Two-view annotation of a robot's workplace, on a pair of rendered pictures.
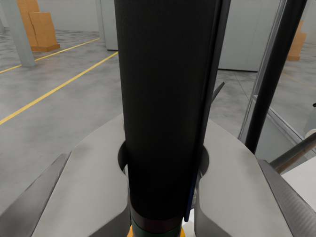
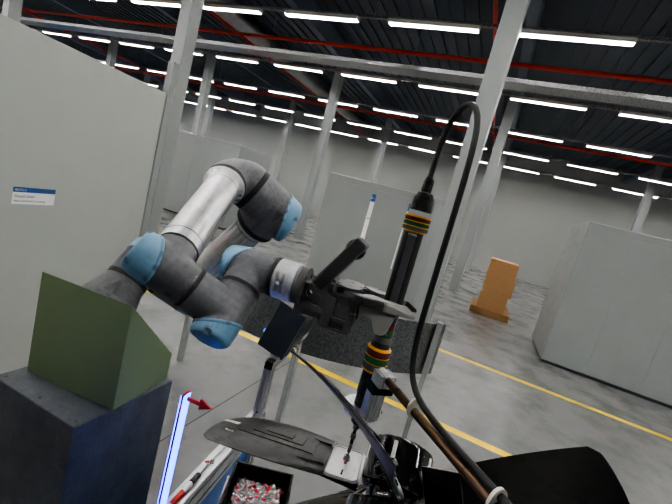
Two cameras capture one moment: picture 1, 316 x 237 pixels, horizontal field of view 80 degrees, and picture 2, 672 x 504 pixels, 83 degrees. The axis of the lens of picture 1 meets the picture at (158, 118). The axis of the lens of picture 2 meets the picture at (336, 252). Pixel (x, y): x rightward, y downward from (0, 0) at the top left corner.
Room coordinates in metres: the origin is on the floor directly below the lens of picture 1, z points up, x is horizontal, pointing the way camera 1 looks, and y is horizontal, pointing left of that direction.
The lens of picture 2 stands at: (0.09, -0.66, 1.66)
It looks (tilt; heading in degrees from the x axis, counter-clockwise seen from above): 8 degrees down; 102
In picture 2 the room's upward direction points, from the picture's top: 15 degrees clockwise
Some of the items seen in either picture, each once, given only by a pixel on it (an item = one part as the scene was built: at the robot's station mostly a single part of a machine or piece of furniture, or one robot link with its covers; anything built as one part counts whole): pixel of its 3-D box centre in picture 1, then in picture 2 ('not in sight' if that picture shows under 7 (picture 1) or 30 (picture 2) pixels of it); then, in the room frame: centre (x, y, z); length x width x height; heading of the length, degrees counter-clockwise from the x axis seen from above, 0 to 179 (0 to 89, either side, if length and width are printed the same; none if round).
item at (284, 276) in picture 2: not in sight; (289, 281); (-0.12, 0.00, 1.48); 0.08 x 0.05 x 0.08; 90
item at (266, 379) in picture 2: not in sight; (264, 385); (-0.28, 0.53, 0.96); 0.03 x 0.03 x 0.20; 0
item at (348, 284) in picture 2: not in sight; (329, 298); (-0.04, 0.00, 1.48); 0.12 x 0.08 x 0.09; 0
